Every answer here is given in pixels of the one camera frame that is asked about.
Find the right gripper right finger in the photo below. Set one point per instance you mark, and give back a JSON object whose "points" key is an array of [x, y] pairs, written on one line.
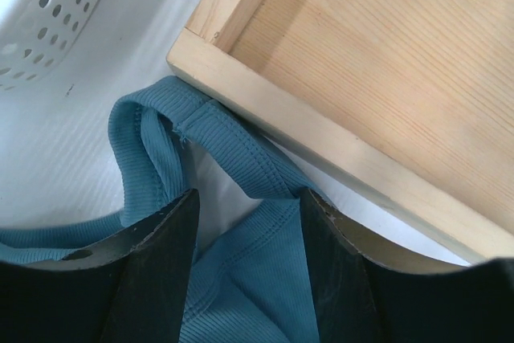
{"points": [[366, 288]]}

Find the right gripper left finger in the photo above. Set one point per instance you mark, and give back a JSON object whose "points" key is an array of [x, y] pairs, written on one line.
{"points": [[130, 287]]}

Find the teal blue tank top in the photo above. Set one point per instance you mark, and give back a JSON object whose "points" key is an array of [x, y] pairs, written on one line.
{"points": [[252, 284]]}

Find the wooden clothes rack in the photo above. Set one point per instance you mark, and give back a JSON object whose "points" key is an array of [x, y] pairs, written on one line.
{"points": [[407, 102]]}

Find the white plastic laundry basket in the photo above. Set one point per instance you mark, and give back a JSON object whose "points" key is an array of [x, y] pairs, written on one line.
{"points": [[36, 35]]}

